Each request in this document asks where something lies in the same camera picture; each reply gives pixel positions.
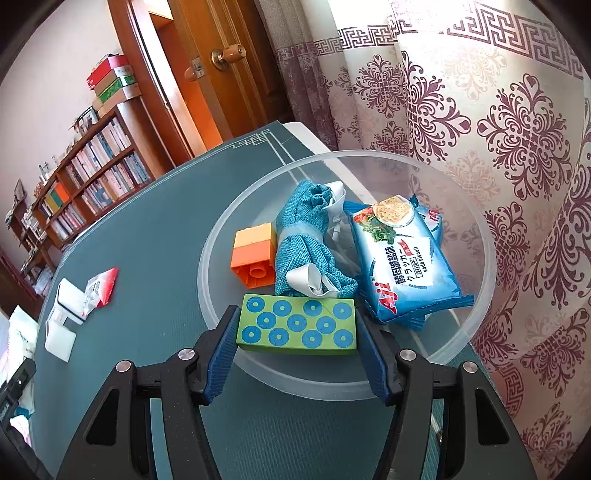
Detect red white sachet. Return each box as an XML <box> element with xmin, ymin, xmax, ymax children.
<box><xmin>84</xmin><ymin>267</ymin><xmax>120</xmax><ymax>308</ymax></box>

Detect film strip picture frame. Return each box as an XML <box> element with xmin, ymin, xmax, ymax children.
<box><xmin>74</xmin><ymin>106</ymin><xmax>100</xmax><ymax>131</ymax></box>

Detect blue cracker packet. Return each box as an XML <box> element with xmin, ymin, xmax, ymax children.
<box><xmin>344</xmin><ymin>196</ymin><xmax>475</xmax><ymax>330</ymax></box>
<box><xmin>409</xmin><ymin>196</ymin><xmax>445</xmax><ymax>245</ymax></box>

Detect wooden door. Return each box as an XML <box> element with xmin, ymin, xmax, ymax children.
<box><xmin>108</xmin><ymin>0</ymin><xmax>296</xmax><ymax>169</ymax></box>

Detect red box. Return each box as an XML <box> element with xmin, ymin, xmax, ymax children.
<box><xmin>87</xmin><ymin>54</ymin><xmax>129</xmax><ymax>90</ymax></box>

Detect white tube package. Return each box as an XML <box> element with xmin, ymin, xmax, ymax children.
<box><xmin>45</xmin><ymin>279</ymin><xmax>89</xmax><ymax>361</ymax></box>

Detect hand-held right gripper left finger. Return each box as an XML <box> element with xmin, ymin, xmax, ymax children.
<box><xmin>55</xmin><ymin>305</ymin><xmax>241</xmax><ymax>480</ymax></box>

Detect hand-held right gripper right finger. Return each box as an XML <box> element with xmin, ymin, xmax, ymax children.
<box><xmin>353</xmin><ymin>311</ymin><xmax>539</xmax><ymax>480</ymax></box>

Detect shelved books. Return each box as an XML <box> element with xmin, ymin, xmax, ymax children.
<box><xmin>39</xmin><ymin>122</ymin><xmax>153</xmax><ymax>241</ymax></box>

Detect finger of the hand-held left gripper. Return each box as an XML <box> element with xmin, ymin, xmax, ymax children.
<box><xmin>7</xmin><ymin>357</ymin><xmax>38</xmax><ymax>398</ymax></box>

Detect orange yellow toy brick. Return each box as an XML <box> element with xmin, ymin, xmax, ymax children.
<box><xmin>231</xmin><ymin>223</ymin><xmax>278</xmax><ymax>289</ymax></box>

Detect teal cloth pouch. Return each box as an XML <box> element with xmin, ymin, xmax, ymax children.
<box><xmin>274</xmin><ymin>180</ymin><xmax>358</xmax><ymax>298</ymax></box>

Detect brown cardboard box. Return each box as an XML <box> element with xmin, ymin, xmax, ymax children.
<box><xmin>95</xmin><ymin>88</ymin><xmax>142</xmax><ymax>117</ymax></box>

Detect green block with blue dots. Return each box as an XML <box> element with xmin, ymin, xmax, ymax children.
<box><xmin>236</xmin><ymin>294</ymin><xmax>358</xmax><ymax>356</ymax></box>

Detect clear plastic bowl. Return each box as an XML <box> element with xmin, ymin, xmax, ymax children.
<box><xmin>198</xmin><ymin>150</ymin><xmax>494</xmax><ymax>400</ymax></box>

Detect wooden bookshelf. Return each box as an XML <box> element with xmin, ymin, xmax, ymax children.
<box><xmin>18</xmin><ymin>99</ymin><xmax>155</xmax><ymax>259</ymax></box>

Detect patterned curtain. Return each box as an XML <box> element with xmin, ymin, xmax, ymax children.
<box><xmin>272</xmin><ymin>0</ymin><xmax>591</xmax><ymax>480</ymax></box>

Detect green box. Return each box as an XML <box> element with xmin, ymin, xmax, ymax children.
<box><xmin>95</xmin><ymin>76</ymin><xmax>139</xmax><ymax>103</ymax></box>

